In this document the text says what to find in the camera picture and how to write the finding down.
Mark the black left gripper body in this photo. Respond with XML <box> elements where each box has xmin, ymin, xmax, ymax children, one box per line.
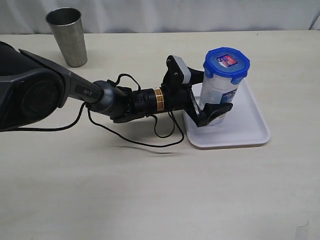
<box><xmin>160</xmin><ymin>55</ymin><xmax>206</xmax><ymax>127</ymax></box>

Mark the clear plastic tall container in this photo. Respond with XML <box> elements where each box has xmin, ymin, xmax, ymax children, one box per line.
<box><xmin>198</xmin><ymin>73</ymin><xmax>244</xmax><ymax>110</ymax></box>

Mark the stainless steel cup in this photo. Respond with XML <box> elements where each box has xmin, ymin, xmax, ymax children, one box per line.
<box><xmin>45</xmin><ymin>7</ymin><xmax>88</xmax><ymax>68</ymax></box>

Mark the blue plastic lid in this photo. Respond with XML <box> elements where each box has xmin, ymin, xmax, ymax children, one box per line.
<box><xmin>203</xmin><ymin>47</ymin><xmax>250</xmax><ymax>85</ymax></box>

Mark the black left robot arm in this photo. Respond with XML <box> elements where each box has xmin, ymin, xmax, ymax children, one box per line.
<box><xmin>0</xmin><ymin>42</ymin><xmax>212</xmax><ymax>132</ymax></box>

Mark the white rectangular plastic tray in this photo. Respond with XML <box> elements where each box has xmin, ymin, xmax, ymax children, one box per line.
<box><xmin>183</xmin><ymin>80</ymin><xmax>271</xmax><ymax>150</ymax></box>

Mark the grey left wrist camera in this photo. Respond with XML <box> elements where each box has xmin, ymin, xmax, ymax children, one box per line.
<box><xmin>173</xmin><ymin>55</ymin><xmax>191</xmax><ymax>84</ymax></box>

